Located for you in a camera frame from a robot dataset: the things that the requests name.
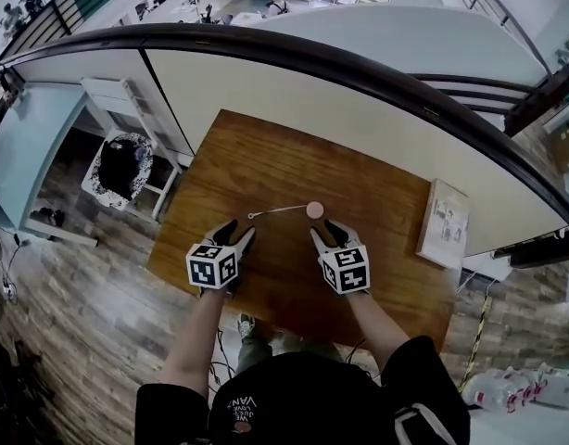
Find person's olive trousers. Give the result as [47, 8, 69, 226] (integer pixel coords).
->
[233, 327, 351, 380]

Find black bag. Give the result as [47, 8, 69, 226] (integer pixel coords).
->
[98, 138, 143, 199]

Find black stair railing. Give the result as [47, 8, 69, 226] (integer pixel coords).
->
[446, 0, 553, 79]

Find light blue table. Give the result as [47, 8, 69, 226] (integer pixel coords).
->
[0, 83, 101, 249]

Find cardboard box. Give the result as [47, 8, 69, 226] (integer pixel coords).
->
[550, 122, 569, 174]

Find person's white shoe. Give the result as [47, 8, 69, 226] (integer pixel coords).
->
[236, 312, 258, 343]

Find pack of water bottles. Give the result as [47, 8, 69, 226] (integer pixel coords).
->
[460, 363, 569, 413]

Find grey picture book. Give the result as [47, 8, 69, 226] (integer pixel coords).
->
[414, 178, 472, 270]

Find person's black shirt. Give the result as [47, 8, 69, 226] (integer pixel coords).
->
[134, 336, 471, 445]

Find black curved handrail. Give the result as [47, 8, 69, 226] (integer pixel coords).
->
[0, 22, 569, 229]

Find pink round tape measure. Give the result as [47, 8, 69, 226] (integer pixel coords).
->
[247, 200, 325, 223]

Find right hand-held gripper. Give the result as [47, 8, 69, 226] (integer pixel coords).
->
[310, 219, 373, 297]

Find person's right forearm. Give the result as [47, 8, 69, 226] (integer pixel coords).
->
[347, 292, 411, 383]

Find person's left forearm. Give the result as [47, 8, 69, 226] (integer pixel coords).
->
[161, 289, 228, 399]

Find small cream partition panel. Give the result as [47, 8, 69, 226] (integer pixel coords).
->
[7, 47, 196, 158]

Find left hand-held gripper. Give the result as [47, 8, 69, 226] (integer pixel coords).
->
[185, 219, 259, 299]

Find white chair with patterned cushion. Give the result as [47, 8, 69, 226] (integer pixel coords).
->
[80, 76, 184, 223]

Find black balcony railing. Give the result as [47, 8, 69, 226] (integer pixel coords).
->
[0, 0, 143, 65]

